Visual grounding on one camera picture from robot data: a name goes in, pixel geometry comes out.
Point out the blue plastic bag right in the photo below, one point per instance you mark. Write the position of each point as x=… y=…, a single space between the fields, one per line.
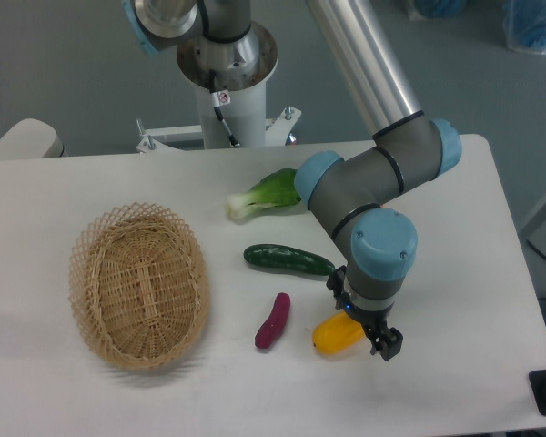
x=524 y=25

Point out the blue plastic bag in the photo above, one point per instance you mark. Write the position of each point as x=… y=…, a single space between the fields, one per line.
x=430 y=9
x=524 y=25

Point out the purple sweet potato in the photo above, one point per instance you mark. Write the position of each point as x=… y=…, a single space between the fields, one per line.
x=272 y=328

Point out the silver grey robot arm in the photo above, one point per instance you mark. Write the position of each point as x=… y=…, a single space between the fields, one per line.
x=348 y=197

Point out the white chair back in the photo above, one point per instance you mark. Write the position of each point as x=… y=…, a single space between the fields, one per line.
x=31 y=139

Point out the green cucumber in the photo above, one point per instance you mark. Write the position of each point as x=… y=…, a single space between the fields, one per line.
x=274 y=256

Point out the woven wicker basket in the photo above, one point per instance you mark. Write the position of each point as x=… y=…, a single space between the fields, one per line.
x=138 y=287

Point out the blue plastic bag left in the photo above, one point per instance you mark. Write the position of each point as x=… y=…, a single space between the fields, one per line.
x=430 y=9

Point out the yellow bell pepper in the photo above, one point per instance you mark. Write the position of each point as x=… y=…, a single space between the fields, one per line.
x=336 y=334

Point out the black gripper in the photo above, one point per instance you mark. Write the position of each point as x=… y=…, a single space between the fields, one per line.
x=370 y=314

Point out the green bok choy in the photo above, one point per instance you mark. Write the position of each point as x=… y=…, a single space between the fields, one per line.
x=276 y=190

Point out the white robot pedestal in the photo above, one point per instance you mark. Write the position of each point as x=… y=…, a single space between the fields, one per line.
x=230 y=88

